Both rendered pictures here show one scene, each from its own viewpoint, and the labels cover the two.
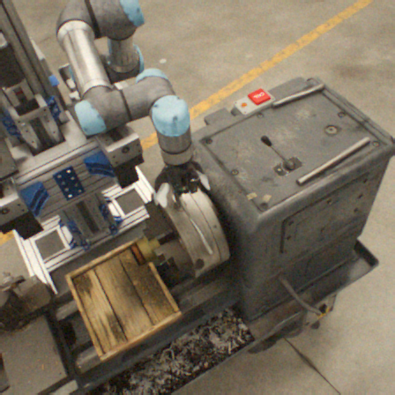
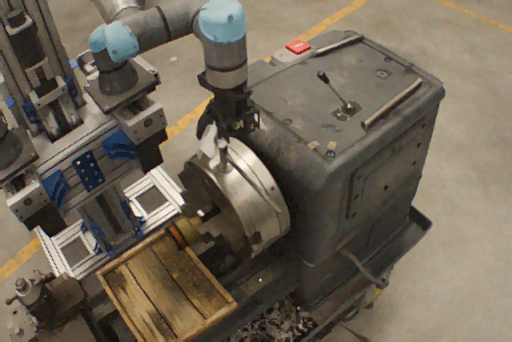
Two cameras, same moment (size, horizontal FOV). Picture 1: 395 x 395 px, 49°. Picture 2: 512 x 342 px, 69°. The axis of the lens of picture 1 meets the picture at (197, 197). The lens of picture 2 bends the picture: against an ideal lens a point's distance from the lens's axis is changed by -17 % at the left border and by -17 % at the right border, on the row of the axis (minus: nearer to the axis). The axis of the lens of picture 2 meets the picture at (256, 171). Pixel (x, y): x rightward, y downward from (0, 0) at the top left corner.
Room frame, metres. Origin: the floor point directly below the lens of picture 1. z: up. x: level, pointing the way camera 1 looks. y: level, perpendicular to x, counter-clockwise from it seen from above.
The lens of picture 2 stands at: (0.05, 0.12, 2.03)
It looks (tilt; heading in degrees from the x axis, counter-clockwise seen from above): 49 degrees down; 349
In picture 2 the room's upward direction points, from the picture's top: 7 degrees counter-clockwise
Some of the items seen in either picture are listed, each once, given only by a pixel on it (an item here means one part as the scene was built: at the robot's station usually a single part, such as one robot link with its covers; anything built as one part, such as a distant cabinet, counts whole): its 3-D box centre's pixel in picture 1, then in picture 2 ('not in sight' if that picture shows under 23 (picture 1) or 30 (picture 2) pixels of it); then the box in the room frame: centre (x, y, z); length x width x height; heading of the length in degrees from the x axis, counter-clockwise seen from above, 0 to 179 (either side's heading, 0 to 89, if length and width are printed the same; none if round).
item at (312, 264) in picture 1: (273, 258); (325, 240); (0.96, -0.31, 0.43); 0.60 x 0.48 x 0.86; 112
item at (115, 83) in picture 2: not in sight; (115, 71); (1.37, 0.32, 1.21); 0.15 x 0.15 x 0.10
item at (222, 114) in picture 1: (219, 121); (258, 73); (1.10, -0.12, 1.24); 0.09 x 0.08 x 0.03; 112
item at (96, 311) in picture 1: (122, 295); (162, 291); (0.68, 0.33, 0.89); 0.36 x 0.30 x 0.04; 22
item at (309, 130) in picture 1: (280, 175); (333, 132); (0.96, -0.31, 1.06); 0.59 x 0.48 x 0.39; 112
